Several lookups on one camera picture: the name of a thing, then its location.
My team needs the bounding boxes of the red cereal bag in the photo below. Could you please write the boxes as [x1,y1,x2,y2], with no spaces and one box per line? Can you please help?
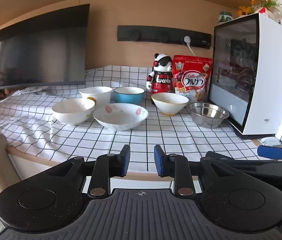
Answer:
[172,55,213,103]

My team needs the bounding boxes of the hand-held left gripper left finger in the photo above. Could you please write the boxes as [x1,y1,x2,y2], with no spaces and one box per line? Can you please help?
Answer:
[45,144,131,197]

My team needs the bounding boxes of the black wall power strip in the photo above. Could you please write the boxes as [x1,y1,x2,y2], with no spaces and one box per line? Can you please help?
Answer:
[117,25,212,49]

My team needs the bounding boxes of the white black checkered tablecloth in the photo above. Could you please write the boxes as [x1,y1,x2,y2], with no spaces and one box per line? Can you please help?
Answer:
[0,65,259,173]

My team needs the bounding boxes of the blue bowl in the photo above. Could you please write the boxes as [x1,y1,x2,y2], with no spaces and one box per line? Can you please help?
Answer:
[113,87,145,104]

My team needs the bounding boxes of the white plug with cable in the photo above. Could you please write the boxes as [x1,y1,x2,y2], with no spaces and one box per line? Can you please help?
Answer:
[182,35,198,56]

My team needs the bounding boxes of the white floral bowl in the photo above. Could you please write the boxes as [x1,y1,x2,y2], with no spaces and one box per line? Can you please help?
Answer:
[93,103,149,131]

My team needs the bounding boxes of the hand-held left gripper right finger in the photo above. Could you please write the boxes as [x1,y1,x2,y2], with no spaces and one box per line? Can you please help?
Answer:
[154,144,242,197]

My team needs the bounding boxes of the panda robot toy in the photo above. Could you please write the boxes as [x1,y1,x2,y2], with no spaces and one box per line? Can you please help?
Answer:
[146,53,174,105]

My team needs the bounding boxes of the stainless steel bowl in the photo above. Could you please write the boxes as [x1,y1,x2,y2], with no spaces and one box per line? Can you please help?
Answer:
[186,102,230,129]

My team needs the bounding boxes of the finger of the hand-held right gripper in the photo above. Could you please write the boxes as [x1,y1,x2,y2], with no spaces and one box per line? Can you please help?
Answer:
[206,151,282,175]
[257,145,282,161]

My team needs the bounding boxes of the green white mug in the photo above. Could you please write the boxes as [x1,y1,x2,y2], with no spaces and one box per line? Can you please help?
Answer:
[218,11,233,25]

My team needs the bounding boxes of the white bowl with gold rim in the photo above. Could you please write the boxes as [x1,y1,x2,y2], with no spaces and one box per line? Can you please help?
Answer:
[151,92,189,116]

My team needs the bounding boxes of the black monitor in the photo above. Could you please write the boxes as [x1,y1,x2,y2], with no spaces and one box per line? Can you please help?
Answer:
[0,4,90,90]

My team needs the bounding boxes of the deep white bowl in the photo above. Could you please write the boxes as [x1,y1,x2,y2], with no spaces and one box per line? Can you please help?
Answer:
[79,86,113,105]

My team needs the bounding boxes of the orange artificial flowers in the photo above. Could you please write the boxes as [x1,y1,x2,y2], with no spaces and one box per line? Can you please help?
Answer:
[238,0,282,18]

